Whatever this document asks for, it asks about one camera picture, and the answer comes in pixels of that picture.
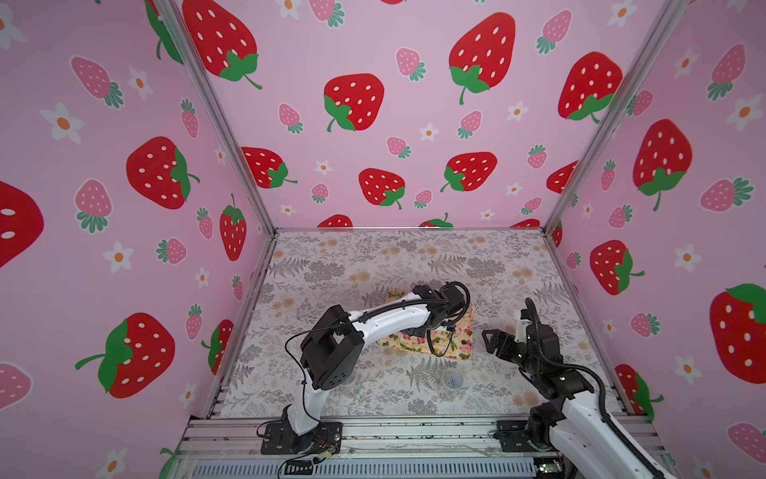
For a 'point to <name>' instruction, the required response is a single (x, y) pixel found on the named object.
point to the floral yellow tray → (453, 340)
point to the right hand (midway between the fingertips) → (491, 337)
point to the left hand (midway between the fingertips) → (411, 312)
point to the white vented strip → (479, 468)
